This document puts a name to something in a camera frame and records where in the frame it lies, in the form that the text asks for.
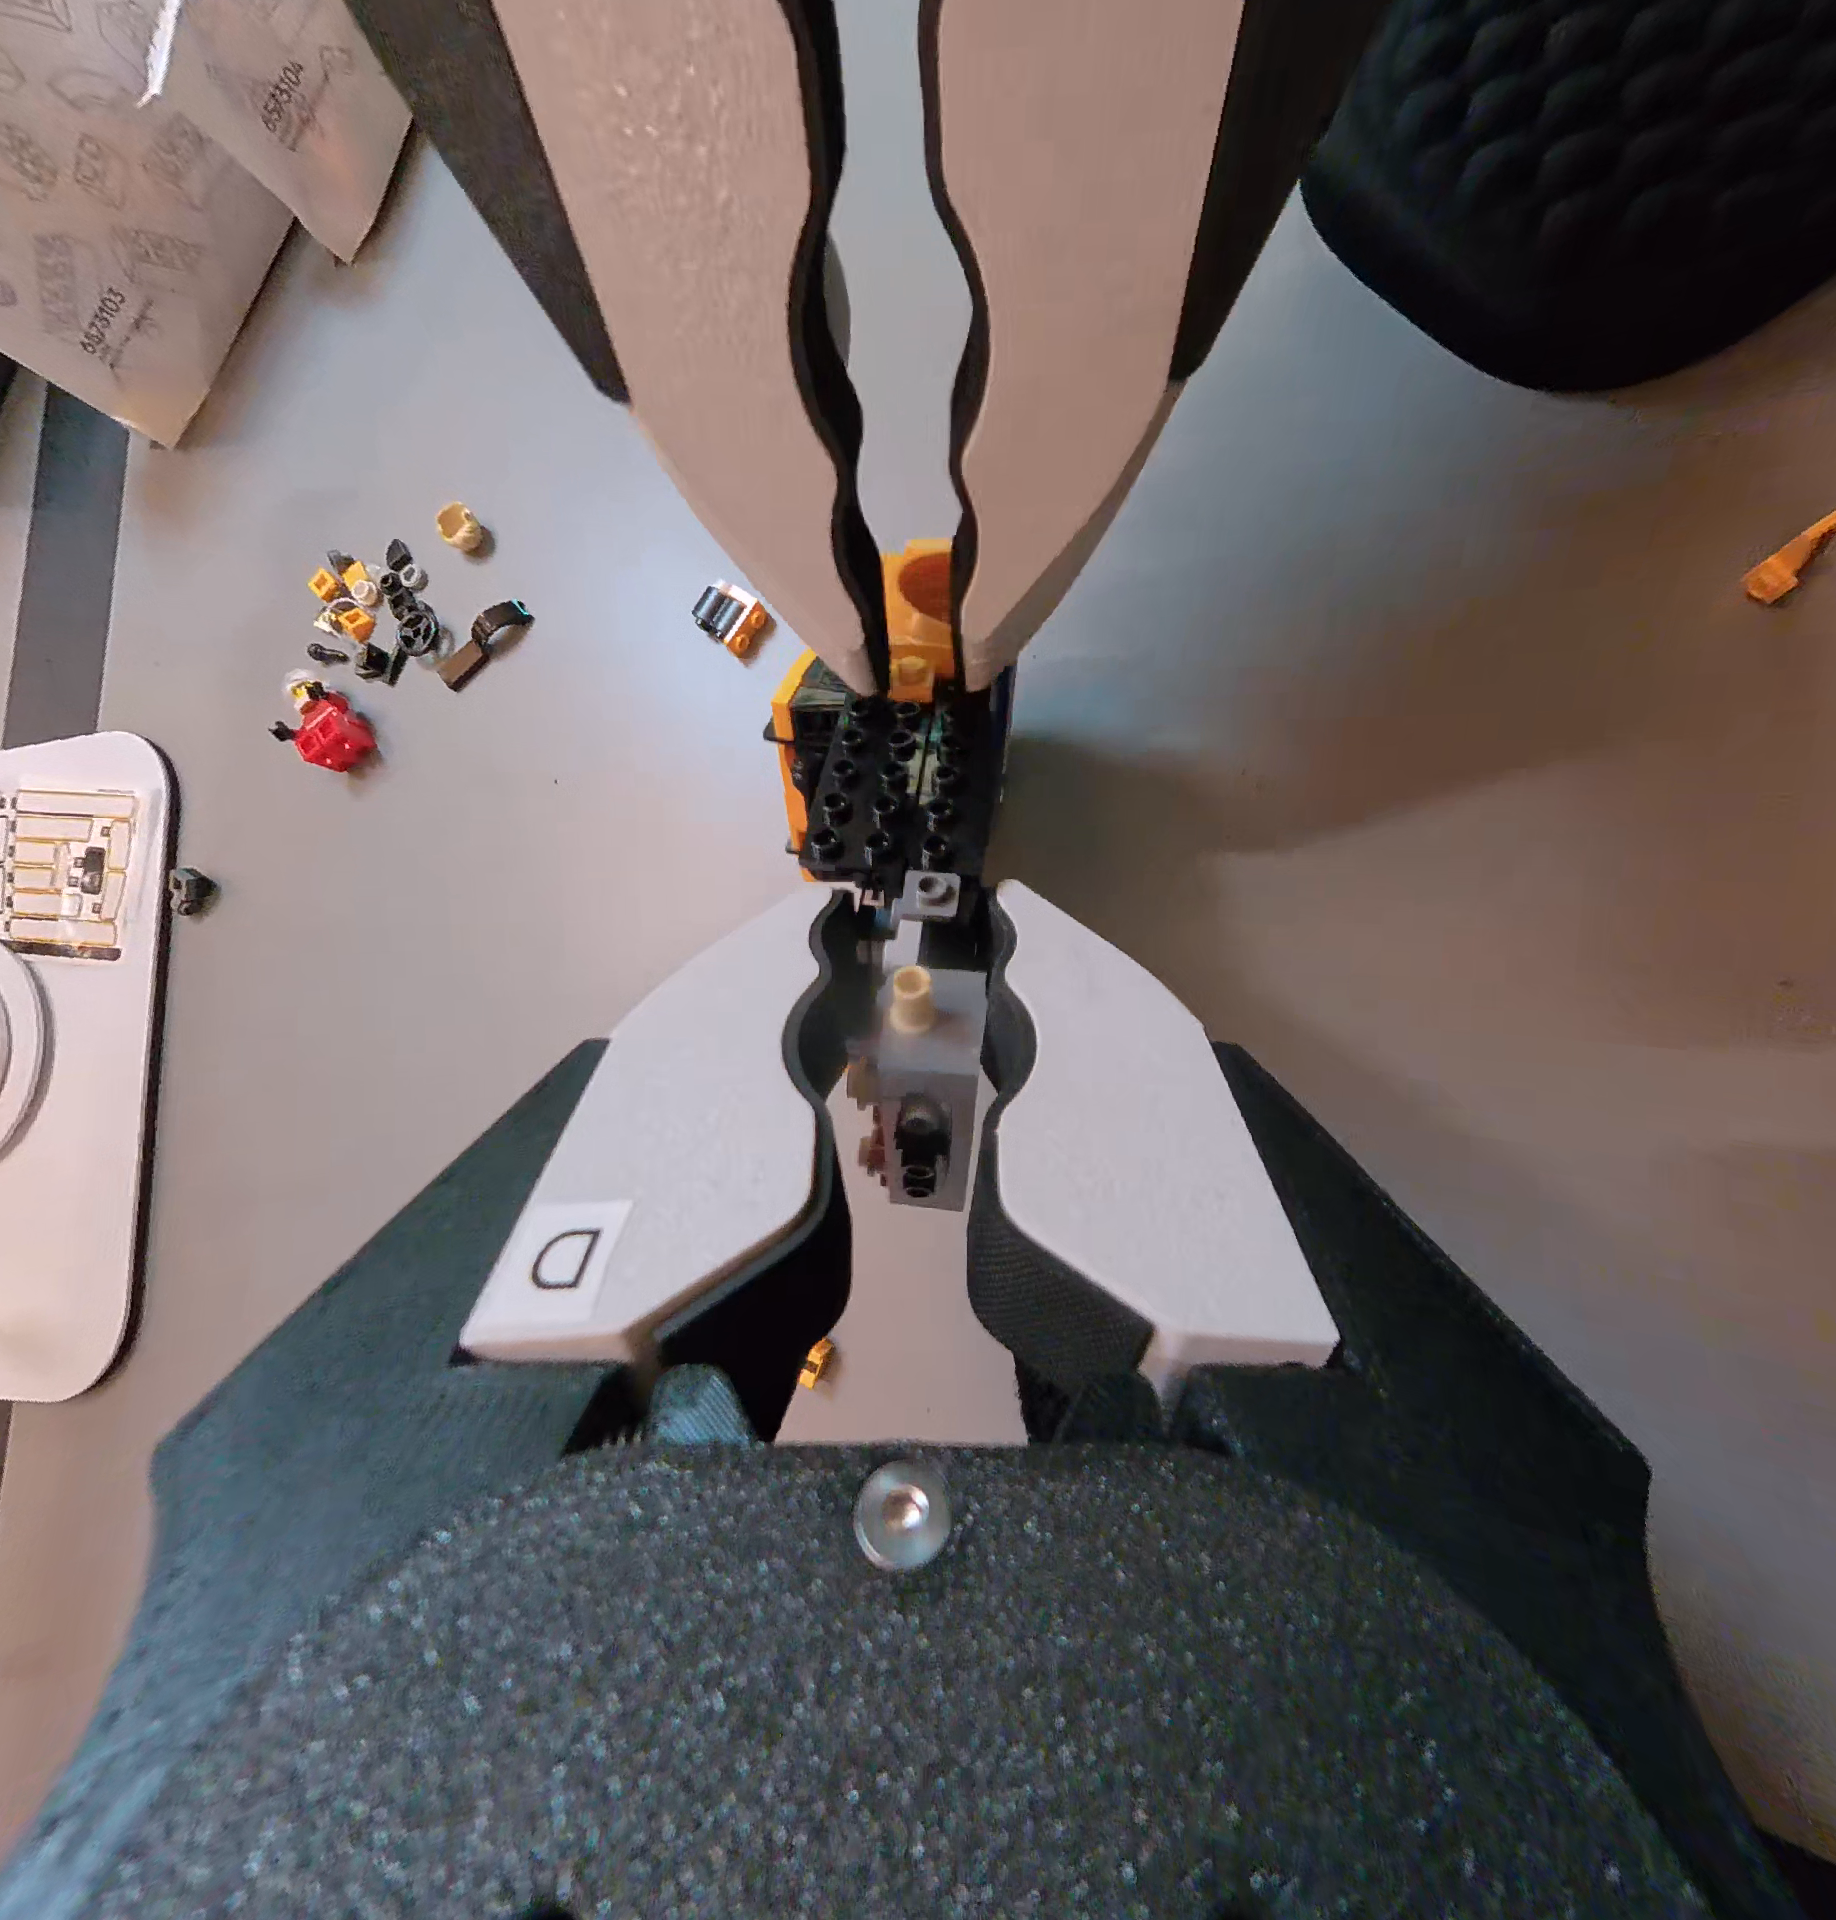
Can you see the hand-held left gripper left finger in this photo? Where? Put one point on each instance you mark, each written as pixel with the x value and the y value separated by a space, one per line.
pixel 679 1140

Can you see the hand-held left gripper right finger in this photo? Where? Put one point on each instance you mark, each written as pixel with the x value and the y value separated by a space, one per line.
pixel 1145 1170

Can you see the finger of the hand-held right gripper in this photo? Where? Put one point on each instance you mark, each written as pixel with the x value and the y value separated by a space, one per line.
pixel 1084 224
pixel 679 302

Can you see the yellow black lego car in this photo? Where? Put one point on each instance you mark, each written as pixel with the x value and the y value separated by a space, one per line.
pixel 887 779

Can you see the small orange lego bracket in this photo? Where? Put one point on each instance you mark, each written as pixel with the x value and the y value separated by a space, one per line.
pixel 1791 563

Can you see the tan round lego piece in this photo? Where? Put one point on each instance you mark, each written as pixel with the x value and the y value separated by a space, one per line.
pixel 464 526

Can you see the black orange lego subassembly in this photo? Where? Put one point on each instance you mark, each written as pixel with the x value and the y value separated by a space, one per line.
pixel 727 611

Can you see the black lego arch piece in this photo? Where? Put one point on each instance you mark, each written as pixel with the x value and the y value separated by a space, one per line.
pixel 478 648

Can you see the pile of small lego parts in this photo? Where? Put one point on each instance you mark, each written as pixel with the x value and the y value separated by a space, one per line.
pixel 371 599

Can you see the red lego seat piece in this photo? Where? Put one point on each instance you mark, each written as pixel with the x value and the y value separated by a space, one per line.
pixel 335 734

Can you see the black lego connector piece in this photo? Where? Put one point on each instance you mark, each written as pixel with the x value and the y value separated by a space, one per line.
pixel 191 890

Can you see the lego sticker sheet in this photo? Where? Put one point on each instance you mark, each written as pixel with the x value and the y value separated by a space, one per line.
pixel 50 865

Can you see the small white paper bag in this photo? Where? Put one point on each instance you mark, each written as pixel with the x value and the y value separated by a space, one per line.
pixel 319 121

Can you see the large white paper bag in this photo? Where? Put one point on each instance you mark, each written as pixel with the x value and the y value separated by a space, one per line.
pixel 109 271

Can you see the white stand base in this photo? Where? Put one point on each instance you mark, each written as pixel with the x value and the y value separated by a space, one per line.
pixel 93 1201

